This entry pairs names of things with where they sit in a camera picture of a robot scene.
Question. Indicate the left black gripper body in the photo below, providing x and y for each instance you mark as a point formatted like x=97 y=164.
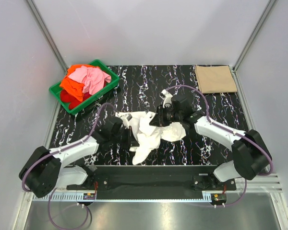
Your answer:
x=126 y=134

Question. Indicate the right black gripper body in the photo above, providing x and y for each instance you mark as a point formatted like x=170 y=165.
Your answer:
x=166 y=115

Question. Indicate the white printed t shirt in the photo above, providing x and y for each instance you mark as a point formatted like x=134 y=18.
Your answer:
x=149 y=137

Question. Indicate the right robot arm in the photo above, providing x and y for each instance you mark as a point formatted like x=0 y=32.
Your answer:
x=250 y=154

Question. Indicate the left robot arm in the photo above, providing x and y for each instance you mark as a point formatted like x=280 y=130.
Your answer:
x=48 y=169

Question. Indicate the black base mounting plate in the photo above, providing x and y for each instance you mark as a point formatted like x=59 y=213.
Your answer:
x=148 y=183

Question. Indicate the folded beige t shirt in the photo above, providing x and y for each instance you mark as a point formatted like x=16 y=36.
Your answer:
x=215 y=79

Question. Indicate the red t shirt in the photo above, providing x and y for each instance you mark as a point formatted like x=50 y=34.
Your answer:
x=72 y=101

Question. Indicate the pink t shirt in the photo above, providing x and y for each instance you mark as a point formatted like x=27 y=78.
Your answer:
x=95 y=80

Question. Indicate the orange t shirt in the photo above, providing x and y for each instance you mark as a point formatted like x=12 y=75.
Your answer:
x=72 y=83

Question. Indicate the green plastic bin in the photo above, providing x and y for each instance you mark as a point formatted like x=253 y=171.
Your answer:
x=56 y=89

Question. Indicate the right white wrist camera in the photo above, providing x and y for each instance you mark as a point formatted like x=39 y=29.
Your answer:
x=166 y=97

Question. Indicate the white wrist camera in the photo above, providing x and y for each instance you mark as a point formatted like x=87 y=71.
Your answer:
x=126 y=118
x=166 y=97

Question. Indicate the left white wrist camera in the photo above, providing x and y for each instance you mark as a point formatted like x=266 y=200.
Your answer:
x=126 y=118

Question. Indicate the slotted cable duct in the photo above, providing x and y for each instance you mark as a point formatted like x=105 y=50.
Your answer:
x=68 y=196

